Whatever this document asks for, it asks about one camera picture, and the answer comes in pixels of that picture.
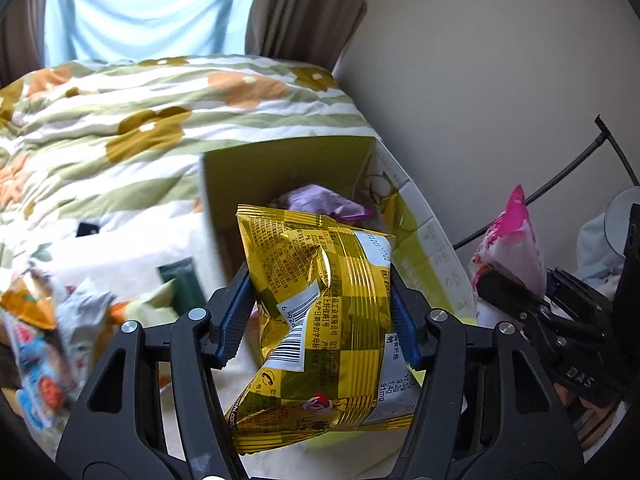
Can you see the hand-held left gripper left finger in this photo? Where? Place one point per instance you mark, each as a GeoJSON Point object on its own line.
{"type": "Point", "coordinates": [235, 320]}

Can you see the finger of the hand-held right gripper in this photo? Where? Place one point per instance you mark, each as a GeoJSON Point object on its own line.
{"type": "Point", "coordinates": [510, 295]}
{"type": "Point", "coordinates": [582, 305]}

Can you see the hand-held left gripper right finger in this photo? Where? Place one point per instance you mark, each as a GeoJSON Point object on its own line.
{"type": "Point", "coordinates": [404, 332]}

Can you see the pink white snack packet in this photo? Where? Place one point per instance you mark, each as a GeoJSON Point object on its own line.
{"type": "Point", "coordinates": [510, 250]}

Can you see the gold snack packet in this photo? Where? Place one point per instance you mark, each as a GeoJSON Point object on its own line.
{"type": "Point", "coordinates": [325, 320]}

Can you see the light purple snack packet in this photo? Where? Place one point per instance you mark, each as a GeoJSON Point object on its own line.
{"type": "Point", "coordinates": [315, 197]}

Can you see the green cardboard box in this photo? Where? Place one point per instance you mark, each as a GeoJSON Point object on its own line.
{"type": "Point", "coordinates": [280, 170]}

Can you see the light blue clothing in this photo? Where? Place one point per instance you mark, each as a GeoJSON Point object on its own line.
{"type": "Point", "coordinates": [597, 250]}

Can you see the dark green snack packet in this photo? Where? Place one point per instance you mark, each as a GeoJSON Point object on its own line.
{"type": "Point", "coordinates": [185, 285]}

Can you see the pale green snack packet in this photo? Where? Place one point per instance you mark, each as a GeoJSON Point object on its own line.
{"type": "Point", "coordinates": [150, 300]}

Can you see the grey round disc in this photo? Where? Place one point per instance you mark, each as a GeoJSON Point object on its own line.
{"type": "Point", "coordinates": [617, 220]}

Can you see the grey yellow snack packet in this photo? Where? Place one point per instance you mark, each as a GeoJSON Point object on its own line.
{"type": "Point", "coordinates": [85, 310]}

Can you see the black rod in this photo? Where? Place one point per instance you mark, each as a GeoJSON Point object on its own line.
{"type": "Point", "coordinates": [617, 147]}

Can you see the small black item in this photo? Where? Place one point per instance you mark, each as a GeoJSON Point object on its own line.
{"type": "Point", "coordinates": [88, 229]}

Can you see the blue white snack packet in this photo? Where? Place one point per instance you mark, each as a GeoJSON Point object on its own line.
{"type": "Point", "coordinates": [42, 380]}

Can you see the orange snack packet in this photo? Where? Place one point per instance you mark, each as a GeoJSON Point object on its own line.
{"type": "Point", "coordinates": [30, 300]}

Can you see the floral blanket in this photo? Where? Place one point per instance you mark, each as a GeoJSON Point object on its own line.
{"type": "Point", "coordinates": [150, 95]}

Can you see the brown curtain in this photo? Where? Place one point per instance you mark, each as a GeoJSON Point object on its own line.
{"type": "Point", "coordinates": [300, 10]}
{"type": "Point", "coordinates": [20, 40]}

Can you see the light blue cloth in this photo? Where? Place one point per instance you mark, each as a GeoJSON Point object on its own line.
{"type": "Point", "coordinates": [150, 5]}

